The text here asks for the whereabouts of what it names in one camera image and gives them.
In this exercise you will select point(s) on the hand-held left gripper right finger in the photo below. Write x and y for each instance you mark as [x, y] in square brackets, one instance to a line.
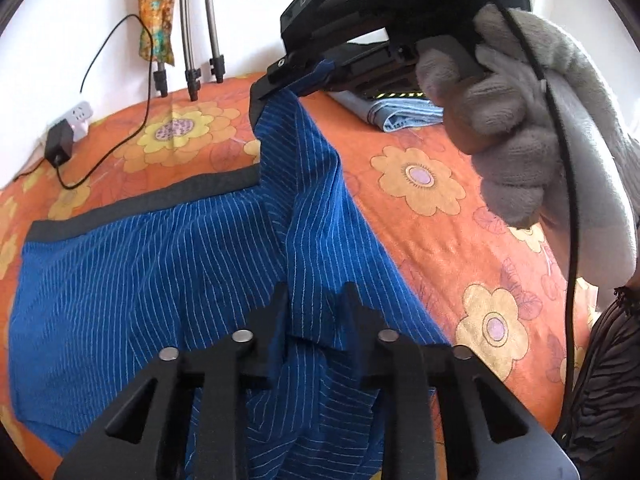
[356, 312]

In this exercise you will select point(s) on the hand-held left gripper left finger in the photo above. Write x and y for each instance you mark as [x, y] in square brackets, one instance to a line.
[278, 310]

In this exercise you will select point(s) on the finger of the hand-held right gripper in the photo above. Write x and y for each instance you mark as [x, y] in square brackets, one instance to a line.
[370, 67]
[305, 67]

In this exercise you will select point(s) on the blue striped pants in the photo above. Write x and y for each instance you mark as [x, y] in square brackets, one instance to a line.
[175, 260]

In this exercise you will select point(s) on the person's right hand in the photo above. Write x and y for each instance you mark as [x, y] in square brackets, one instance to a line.
[530, 125]

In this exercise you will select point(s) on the folded light blue jeans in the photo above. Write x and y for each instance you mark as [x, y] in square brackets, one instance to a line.
[405, 114]

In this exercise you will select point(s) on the metal tripod stand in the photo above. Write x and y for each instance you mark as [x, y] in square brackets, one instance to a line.
[192, 25]

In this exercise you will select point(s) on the orange floral bed sheet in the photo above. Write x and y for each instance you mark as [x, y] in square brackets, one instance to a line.
[440, 220]

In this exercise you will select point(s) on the orange patterned hanging cloth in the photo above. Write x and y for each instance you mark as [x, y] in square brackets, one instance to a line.
[156, 15]

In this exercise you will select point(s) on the white power strip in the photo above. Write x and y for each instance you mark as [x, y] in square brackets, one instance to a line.
[75, 120]

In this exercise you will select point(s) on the black power adapter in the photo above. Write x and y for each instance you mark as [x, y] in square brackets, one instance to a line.
[59, 144]

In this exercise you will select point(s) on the person's dark pleated clothing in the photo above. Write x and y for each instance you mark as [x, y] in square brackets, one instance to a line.
[607, 385]

